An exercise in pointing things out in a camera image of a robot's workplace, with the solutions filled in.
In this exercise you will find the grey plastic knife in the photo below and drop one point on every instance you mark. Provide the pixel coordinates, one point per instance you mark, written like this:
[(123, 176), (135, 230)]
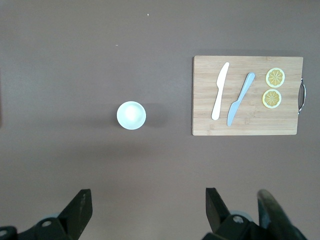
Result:
[(233, 111)]

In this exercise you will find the lemon slice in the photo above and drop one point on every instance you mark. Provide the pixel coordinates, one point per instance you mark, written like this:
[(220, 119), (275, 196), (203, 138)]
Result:
[(271, 98), (275, 77)]

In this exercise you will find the white plastic cup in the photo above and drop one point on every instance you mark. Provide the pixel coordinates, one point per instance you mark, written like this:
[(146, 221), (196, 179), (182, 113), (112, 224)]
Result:
[(131, 115)]

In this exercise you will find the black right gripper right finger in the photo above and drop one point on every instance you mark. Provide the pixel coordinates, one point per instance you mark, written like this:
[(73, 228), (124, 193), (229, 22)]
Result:
[(216, 210)]

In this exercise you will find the bamboo cutting board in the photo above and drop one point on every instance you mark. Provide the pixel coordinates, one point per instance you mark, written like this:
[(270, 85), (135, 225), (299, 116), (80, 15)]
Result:
[(205, 125)]

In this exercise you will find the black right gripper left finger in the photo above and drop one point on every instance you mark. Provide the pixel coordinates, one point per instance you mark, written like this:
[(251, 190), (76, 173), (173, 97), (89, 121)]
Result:
[(77, 212)]

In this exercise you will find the white plastic knife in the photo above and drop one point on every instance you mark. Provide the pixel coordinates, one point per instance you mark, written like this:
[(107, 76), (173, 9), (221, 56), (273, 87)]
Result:
[(219, 97)]

